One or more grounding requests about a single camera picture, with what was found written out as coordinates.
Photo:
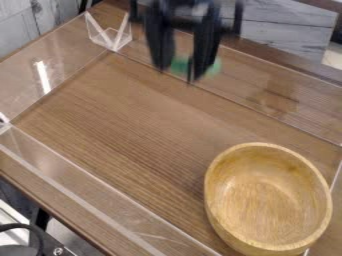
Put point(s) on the black metal bracket with bolt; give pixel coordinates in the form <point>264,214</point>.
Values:
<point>57,249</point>

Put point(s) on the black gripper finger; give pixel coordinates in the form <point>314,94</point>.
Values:
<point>159,34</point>
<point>208,35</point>

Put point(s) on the green rectangular block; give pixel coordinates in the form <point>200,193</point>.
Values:
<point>178,67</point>

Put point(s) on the brown wooden bowl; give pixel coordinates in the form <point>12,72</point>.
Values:
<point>268,200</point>

